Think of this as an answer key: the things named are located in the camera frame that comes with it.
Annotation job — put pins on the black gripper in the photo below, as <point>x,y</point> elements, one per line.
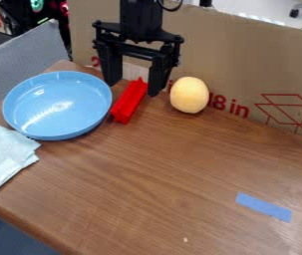
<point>139,37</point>

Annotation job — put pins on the yellow ball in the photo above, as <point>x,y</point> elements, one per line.
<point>189,95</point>

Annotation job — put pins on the red rectangular block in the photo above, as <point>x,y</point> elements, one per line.
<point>129,101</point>

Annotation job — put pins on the blue plate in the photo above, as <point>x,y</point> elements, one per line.
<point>57,105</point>

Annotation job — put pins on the grey partition panel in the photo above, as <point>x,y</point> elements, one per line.
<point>29,54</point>

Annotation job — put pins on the black computer with lights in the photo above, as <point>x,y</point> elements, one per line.
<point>25,14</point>

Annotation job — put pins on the light blue folded cloth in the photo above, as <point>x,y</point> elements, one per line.
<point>18,153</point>

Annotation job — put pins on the blue tape strip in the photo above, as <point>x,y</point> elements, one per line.
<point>264,207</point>

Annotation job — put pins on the cardboard box wall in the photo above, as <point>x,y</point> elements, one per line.
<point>248,59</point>

